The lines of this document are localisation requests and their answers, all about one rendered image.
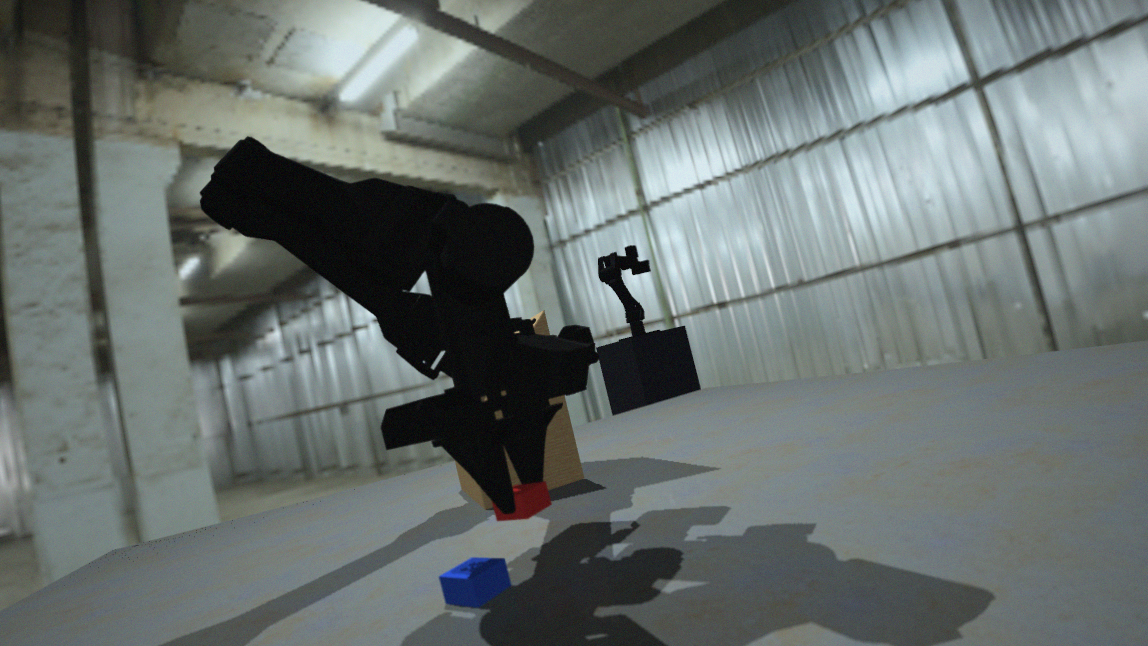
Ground red block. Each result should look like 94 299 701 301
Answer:
492 481 551 522

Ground blue block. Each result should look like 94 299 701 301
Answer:
439 558 511 608

